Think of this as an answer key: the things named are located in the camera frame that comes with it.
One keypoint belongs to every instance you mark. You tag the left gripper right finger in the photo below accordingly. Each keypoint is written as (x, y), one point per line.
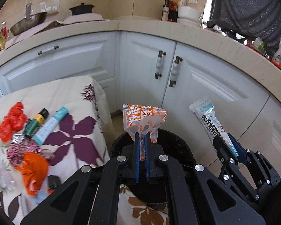
(194, 195)

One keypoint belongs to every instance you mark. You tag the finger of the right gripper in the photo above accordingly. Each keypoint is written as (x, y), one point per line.
(245, 156)
(230, 172)

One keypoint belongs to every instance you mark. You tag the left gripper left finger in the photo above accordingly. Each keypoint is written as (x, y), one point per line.
(90, 195)

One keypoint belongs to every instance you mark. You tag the red tube black cap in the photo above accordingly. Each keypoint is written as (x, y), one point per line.
(53, 183)

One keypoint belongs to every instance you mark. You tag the white blue ointment tube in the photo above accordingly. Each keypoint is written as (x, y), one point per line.
(205, 113)

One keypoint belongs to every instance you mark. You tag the orange plastic bag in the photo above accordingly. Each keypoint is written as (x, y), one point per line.
(34, 170)

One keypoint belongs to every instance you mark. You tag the teal white tube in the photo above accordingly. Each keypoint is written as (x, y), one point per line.
(42, 134)

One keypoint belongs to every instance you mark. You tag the red white twine bundle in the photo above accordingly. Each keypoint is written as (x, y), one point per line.
(15, 152)

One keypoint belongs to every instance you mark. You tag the orange white snack wrapper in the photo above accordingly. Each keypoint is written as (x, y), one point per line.
(143, 119)

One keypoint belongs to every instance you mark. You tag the clear plastic bag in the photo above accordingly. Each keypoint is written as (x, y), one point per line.
(7, 181)

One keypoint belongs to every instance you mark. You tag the green yellow tube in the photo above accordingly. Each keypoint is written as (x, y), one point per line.
(34, 124)

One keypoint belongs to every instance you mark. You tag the silver foil blister pack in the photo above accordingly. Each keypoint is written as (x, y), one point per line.
(18, 138)

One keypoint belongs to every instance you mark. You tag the red plastic bag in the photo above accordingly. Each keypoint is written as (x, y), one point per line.
(13, 122)

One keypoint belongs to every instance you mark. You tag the floral tablecloth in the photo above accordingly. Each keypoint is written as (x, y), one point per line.
(83, 137)

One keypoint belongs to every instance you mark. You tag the white spray bottle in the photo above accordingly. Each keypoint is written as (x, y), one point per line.
(277, 56)

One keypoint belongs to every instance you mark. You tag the dark curtain cloth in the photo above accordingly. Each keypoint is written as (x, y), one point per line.
(260, 18)

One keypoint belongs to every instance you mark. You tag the white stacked bowls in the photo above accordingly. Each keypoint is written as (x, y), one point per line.
(189, 16)

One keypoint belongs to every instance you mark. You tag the dark sauce bottle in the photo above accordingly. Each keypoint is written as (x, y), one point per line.
(165, 10)

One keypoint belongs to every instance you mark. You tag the pink stove cover cloth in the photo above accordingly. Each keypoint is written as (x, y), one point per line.
(88, 17)

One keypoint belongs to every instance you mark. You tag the cooking oil bottle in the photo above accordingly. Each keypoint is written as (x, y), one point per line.
(3, 35)

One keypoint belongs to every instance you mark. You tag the steel wok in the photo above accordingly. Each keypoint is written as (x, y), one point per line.
(29, 21)

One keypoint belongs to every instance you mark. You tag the black casserole pot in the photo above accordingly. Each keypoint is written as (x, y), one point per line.
(81, 9)

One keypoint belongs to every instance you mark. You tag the right cabinet door handle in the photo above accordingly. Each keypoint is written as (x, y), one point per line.
(174, 71)

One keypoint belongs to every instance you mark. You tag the cabinet door handle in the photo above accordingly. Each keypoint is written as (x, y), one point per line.
(174, 71)
(158, 64)

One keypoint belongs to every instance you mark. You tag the left cabinet door handle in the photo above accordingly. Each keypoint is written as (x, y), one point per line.
(158, 64)

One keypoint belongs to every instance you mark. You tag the drawer handle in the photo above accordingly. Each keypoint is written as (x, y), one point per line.
(48, 50)

